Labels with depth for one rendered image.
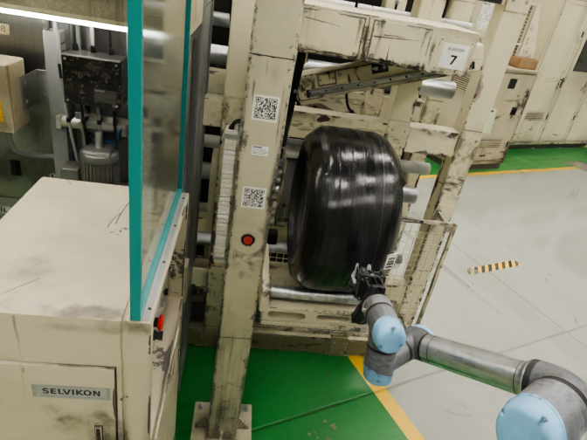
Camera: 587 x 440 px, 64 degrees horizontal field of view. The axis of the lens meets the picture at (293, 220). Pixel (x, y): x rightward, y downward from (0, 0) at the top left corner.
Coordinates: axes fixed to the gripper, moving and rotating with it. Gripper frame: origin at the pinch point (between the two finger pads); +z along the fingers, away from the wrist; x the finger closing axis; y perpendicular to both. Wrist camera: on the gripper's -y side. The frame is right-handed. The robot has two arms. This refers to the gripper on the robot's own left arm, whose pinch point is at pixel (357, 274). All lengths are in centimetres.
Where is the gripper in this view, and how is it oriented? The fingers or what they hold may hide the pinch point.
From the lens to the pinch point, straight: 143.4
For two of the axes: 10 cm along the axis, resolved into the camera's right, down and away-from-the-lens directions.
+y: 1.5, -9.2, -3.7
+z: -0.9, -3.8, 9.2
